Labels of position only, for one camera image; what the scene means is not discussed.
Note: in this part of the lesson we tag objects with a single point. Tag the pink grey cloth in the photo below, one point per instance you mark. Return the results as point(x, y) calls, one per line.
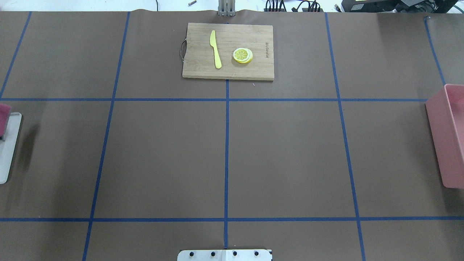
point(5, 111)

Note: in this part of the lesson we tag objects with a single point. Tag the yellow plastic knife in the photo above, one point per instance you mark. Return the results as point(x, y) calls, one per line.
point(213, 44)

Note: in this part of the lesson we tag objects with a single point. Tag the bamboo cutting board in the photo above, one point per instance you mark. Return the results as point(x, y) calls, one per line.
point(198, 61)

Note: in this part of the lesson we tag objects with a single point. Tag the black power strip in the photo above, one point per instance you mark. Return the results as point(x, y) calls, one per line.
point(275, 6)
point(308, 6)

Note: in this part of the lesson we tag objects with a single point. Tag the pink plastic bin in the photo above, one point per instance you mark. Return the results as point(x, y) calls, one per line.
point(445, 112)

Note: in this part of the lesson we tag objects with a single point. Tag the white rack tray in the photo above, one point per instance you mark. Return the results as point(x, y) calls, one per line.
point(8, 145)

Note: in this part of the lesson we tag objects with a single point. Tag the aluminium frame post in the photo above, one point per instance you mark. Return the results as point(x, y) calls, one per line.
point(226, 8)

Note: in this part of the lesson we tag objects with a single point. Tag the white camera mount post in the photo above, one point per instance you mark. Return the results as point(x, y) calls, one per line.
point(225, 255)

